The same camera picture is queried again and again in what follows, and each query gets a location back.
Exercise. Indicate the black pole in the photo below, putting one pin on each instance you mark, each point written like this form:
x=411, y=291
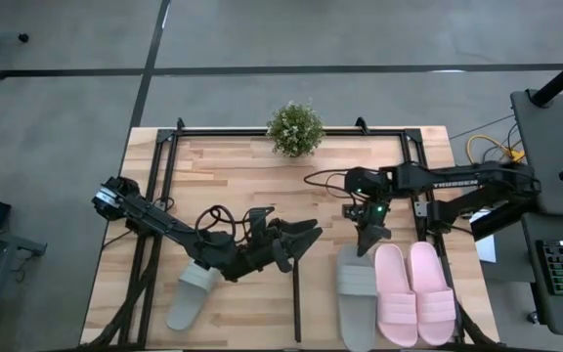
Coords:
x=562, y=78

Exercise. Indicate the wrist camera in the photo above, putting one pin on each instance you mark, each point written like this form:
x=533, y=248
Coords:
x=351, y=211
x=282, y=256

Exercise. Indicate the pink rubber slide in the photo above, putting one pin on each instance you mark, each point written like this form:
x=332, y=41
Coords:
x=433, y=298
x=395, y=293

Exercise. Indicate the black divider board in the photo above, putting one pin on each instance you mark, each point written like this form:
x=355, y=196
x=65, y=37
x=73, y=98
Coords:
x=296, y=303

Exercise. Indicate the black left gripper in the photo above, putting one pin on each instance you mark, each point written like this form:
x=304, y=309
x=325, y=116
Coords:
x=259, y=251

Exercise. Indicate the grey side table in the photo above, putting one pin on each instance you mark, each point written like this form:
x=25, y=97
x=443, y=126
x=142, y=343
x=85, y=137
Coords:
x=550, y=137

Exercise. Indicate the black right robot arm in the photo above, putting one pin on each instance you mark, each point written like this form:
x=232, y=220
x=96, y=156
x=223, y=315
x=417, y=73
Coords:
x=467, y=183

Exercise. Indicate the black aluminium rig frame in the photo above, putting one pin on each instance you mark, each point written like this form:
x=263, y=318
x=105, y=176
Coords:
x=223, y=132

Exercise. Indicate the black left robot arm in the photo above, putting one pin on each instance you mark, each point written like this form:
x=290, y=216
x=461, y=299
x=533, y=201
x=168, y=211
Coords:
x=164, y=225

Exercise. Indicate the white paper sheet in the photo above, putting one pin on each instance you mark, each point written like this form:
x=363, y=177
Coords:
x=487, y=249

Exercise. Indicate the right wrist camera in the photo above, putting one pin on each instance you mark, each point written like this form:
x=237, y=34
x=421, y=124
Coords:
x=351, y=211

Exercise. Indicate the grey keyboard desk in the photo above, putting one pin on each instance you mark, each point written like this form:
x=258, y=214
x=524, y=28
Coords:
x=560, y=313

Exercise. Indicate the small green potted plant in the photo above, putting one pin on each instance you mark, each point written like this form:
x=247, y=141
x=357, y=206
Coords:
x=295, y=129

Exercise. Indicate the grey rubber slide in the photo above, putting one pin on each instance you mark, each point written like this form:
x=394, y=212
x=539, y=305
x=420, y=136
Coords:
x=357, y=293
x=186, y=303

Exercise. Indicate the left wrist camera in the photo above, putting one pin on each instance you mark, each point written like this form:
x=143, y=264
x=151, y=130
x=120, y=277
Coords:
x=282, y=256

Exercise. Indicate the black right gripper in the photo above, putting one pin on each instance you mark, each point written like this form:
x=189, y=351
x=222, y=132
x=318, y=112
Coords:
x=372, y=215

